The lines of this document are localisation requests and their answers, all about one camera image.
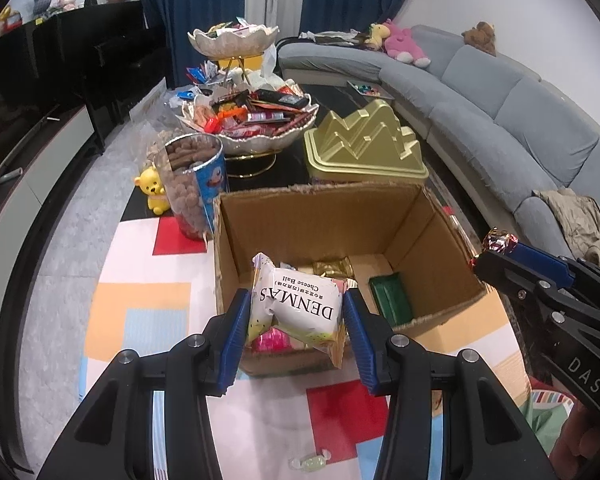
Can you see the yellow bear figurine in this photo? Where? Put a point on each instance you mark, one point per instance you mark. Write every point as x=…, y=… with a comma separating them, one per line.
x=149, y=182

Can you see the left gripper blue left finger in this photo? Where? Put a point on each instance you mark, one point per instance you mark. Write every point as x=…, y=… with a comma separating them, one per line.
x=109, y=436

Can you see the green packet in box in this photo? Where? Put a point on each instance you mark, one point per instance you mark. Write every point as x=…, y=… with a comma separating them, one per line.
x=391, y=299

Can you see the brown teddy bear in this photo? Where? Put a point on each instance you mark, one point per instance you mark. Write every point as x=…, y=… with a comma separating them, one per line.
x=481, y=37

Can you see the right human hand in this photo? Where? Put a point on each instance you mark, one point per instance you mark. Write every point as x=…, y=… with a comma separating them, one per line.
x=577, y=444

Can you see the pale green candy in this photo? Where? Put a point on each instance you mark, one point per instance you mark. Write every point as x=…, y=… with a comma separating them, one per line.
x=311, y=463

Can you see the grey curved sofa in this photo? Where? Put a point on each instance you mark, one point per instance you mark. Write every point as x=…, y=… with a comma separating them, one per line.
x=503, y=132

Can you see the pink snack packet in box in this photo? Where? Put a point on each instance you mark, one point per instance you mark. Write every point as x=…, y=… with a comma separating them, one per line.
x=272, y=341

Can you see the yellow plush toy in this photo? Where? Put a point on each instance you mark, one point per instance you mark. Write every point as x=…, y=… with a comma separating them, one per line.
x=377, y=36

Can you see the brown cardboard box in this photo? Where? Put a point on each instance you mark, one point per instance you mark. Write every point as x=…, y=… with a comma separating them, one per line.
x=355, y=230

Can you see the gold fortune biscuit packet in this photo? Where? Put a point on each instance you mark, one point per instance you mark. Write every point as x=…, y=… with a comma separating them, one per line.
x=436, y=402

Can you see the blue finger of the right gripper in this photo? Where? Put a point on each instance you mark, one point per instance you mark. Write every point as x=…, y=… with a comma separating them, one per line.
x=562, y=271
x=519, y=284

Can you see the black television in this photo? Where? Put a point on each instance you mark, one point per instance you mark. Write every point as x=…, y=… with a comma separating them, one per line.
x=103, y=57

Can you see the pink plush toy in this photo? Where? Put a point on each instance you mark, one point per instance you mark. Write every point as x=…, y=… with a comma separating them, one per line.
x=401, y=46

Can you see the gold foil candy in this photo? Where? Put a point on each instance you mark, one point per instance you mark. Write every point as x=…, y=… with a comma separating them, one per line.
x=338, y=269

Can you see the beige jacket on sofa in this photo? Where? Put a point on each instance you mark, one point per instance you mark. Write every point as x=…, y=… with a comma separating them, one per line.
x=579, y=218

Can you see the gold mountain shaped box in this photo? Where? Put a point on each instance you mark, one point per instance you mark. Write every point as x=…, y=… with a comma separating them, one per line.
x=368, y=145

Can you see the white tiered snack stand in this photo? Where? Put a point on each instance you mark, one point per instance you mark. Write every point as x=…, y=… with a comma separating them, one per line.
x=237, y=97

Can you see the grey bunny plush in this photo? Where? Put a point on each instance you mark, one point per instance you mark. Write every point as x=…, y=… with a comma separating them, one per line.
x=40, y=7

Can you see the white orange Denmas snack bag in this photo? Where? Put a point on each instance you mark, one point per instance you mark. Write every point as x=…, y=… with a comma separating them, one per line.
x=307, y=307

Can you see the grey storage bin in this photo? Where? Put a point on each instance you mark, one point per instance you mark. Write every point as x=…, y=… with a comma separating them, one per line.
x=366, y=92

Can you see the clear jar of nuts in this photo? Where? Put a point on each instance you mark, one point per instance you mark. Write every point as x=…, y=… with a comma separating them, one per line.
x=192, y=170

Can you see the red gold candy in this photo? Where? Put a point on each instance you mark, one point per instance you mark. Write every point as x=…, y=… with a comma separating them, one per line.
x=497, y=240

